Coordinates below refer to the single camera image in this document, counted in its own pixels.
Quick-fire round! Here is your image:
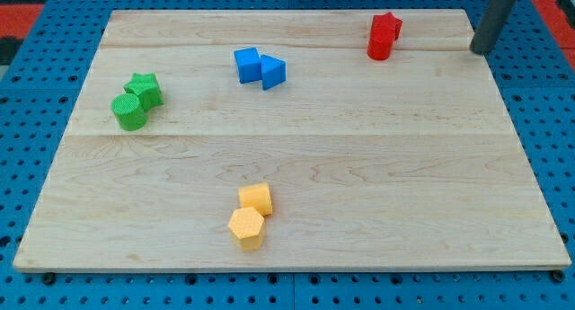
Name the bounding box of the blue cube block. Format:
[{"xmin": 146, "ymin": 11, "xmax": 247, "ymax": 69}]
[{"xmin": 234, "ymin": 48, "xmax": 261, "ymax": 84}]

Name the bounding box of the green cylinder block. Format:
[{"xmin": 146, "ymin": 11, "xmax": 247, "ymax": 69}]
[{"xmin": 111, "ymin": 93, "xmax": 147, "ymax": 131}]

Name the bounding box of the wooden board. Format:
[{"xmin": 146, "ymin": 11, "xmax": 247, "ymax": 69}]
[{"xmin": 13, "ymin": 9, "xmax": 571, "ymax": 273}]

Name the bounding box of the red star block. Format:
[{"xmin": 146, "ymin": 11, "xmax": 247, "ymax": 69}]
[{"xmin": 371, "ymin": 13, "xmax": 403, "ymax": 41}]

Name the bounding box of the green star block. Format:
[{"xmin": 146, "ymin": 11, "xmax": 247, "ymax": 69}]
[{"xmin": 123, "ymin": 73, "xmax": 164, "ymax": 111}]

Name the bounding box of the red cylinder block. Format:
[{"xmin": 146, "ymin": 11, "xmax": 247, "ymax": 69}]
[{"xmin": 367, "ymin": 28, "xmax": 395, "ymax": 60}]

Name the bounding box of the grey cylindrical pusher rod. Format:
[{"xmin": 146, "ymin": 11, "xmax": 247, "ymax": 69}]
[{"xmin": 469, "ymin": 0, "xmax": 517, "ymax": 55}]

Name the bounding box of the yellow hexagon block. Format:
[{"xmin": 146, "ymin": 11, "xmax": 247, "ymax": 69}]
[{"xmin": 228, "ymin": 207, "xmax": 266, "ymax": 252}]

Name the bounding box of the blue triangular prism block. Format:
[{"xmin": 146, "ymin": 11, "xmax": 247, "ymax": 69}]
[{"xmin": 261, "ymin": 55, "xmax": 287, "ymax": 91}]

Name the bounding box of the yellow cube block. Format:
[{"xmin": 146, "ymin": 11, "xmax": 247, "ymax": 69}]
[{"xmin": 238, "ymin": 182, "xmax": 273, "ymax": 217}]

